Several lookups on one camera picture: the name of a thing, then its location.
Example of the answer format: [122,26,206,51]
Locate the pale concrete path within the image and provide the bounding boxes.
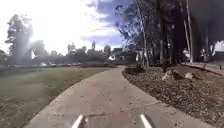
[23,65,214,128]

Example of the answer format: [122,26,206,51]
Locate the heap of pale rocks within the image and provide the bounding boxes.
[161,69,195,82]

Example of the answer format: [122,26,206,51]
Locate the row of parked vehicles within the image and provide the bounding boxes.
[38,61,84,69]

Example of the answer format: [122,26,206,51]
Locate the group of tall thin trees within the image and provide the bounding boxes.
[114,0,224,71]

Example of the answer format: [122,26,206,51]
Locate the robot's own part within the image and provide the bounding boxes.
[139,113,154,128]
[71,114,84,128]

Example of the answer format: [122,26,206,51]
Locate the mulch bed with rocks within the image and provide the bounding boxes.
[121,64,224,128]

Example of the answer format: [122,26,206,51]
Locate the grass field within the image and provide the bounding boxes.
[0,66,111,128]

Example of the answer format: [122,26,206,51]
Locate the narrow pale footpath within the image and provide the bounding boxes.
[181,60,224,77]

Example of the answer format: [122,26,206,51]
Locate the row of distant trees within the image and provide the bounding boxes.
[0,13,113,66]

